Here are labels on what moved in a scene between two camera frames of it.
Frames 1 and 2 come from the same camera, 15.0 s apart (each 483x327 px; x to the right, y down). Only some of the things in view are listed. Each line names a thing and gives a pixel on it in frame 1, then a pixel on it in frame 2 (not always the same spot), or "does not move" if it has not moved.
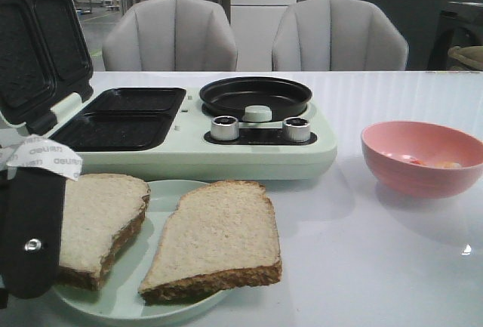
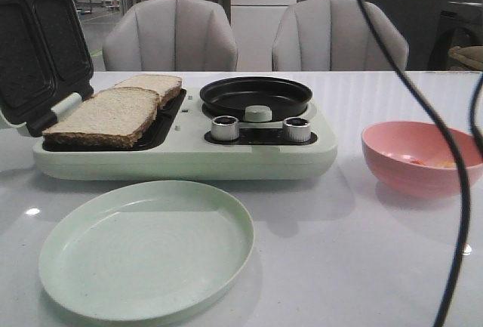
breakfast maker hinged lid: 44,54 does not move
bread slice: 99,211 -> 159,84
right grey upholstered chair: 333,33 does not move
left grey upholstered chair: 173,33 does not move
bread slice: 220,236 -> 113,117
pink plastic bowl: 429,143 does not move
